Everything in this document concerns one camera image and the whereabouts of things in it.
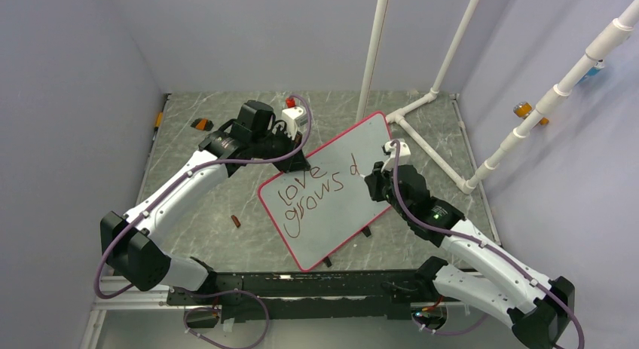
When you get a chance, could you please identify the orange wall knob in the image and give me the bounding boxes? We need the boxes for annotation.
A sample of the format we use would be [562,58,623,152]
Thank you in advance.
[513,102,549,126]

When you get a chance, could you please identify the brown marker cap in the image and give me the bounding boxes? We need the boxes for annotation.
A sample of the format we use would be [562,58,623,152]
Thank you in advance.
[231,215,241,228]

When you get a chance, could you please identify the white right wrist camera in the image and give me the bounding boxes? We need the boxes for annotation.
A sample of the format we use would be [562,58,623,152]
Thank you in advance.
[381,139,411,171]

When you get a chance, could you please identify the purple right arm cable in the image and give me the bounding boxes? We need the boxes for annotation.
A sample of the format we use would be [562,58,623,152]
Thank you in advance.
[389,139,586,349]

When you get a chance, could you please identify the white PVC pipe right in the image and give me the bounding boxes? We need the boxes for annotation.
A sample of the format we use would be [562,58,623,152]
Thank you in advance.
[460,0,638,194]

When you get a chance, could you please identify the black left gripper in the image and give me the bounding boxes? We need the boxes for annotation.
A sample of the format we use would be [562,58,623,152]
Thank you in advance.
[252,124,309,173]

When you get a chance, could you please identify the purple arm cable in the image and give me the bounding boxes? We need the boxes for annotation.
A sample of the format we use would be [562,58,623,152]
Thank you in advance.
[93,93,314,300]
[389,139,586,349]

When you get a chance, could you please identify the white PVC pipe frame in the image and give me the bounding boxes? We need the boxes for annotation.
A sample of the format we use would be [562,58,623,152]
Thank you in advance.
[356,0,480,194]

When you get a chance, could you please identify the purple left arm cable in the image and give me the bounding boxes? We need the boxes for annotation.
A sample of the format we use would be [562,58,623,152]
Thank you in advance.
[93,93,314,300]

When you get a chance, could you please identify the pink framed whiteboard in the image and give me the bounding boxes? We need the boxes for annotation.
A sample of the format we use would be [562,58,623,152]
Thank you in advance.
[258,112,392,272]

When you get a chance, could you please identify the blue wall clip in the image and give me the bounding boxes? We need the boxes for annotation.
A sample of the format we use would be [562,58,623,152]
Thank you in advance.
[578,60,605,83]

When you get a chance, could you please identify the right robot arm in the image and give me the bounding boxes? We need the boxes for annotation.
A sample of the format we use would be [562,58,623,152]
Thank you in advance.
[365,161,585,348]

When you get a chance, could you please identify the orange black tool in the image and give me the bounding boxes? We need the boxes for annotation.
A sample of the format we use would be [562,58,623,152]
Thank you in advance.
[191,118,214,131]

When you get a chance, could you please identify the yellow black screwdriver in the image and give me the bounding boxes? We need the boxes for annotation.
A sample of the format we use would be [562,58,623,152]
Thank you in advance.
[151,93,170,142]

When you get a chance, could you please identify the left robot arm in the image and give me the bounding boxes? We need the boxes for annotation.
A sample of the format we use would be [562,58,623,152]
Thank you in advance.
[93,94,313,304]

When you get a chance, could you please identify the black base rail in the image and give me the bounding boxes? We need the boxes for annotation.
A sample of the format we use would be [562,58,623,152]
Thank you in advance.
[167,270,444,323]

